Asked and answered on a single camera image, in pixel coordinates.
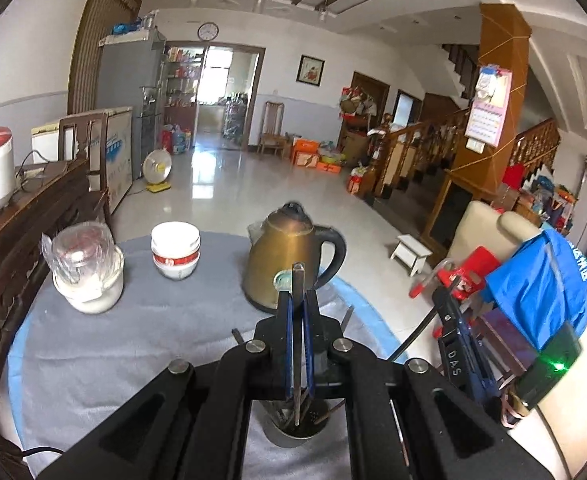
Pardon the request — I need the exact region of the small white fan heater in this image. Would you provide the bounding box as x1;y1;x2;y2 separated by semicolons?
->
142;149;172;194

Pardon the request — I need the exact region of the small white step stool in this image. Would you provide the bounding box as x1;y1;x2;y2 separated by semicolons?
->
390;233;433;277

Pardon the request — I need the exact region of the single dark metal chopstick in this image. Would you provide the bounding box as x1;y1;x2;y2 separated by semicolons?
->
292;262;306;427

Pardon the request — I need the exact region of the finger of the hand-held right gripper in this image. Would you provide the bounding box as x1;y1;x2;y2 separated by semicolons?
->
430;284;500;404

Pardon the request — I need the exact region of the grey refrigerator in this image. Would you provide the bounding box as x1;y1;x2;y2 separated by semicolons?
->
96;29;167;182

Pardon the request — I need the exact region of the wooden stair railing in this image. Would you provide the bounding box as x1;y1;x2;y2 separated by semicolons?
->
373;107;561;201

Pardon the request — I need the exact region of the dark wooden chair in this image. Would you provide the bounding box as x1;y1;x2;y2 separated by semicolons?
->
58;112;112;212

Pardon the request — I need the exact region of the grey tablecloth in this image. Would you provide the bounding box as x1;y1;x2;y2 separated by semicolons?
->
20;232;390;480

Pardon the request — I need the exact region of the gold electric kettle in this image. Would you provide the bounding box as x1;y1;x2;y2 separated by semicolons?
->
242;201;348;314

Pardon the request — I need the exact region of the pink wall calendar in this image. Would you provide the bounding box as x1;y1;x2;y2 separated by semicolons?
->
464;63;513;149

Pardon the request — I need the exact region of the white plastic basin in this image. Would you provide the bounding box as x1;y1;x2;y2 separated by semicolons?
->
52;250;126;315

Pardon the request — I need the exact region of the orange wooden pillar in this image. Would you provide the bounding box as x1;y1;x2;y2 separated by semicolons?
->
452;3;533;192

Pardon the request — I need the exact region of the beige sofa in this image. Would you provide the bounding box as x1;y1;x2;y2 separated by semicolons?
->
445;200;587;480

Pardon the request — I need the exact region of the light blue table cover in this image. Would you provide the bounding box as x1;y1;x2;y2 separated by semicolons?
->
8;280;404;461

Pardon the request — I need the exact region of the orange cardboard box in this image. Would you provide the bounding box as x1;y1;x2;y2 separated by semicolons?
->
290;137;322;169

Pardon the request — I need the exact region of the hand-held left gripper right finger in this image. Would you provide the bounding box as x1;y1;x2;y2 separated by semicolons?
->
303;289;543;480

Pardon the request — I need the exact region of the white chest freezer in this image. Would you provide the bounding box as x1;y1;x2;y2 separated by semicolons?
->
30;105;135;214

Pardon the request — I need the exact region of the dark wooden sideboard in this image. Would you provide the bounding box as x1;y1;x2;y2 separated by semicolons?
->
0;156;110;463

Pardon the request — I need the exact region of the brown high-back wooden chair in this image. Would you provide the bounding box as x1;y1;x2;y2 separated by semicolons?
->
258;101;286;157

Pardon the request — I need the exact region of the blue jacket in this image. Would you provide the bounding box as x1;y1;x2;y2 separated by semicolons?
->
484;229;587;352

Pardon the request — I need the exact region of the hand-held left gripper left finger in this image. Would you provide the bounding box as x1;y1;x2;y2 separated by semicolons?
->
36;290;295;480

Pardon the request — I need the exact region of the grey metal chopstick holder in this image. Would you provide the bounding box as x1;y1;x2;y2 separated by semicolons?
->
260;394;347;450

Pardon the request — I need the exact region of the brown door curtain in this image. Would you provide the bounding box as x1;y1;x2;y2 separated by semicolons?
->
67;0;142;117

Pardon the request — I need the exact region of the group of dark chopsticks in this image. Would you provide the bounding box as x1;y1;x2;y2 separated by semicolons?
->
231;304;355;428

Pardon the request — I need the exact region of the red plastic child chair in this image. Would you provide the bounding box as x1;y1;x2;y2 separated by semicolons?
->
409;245;502;312

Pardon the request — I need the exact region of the blue water jug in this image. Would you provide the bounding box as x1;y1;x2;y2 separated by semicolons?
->
162;126;193;155

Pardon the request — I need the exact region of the framed wall picture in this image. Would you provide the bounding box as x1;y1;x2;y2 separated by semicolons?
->
295;54;326;86

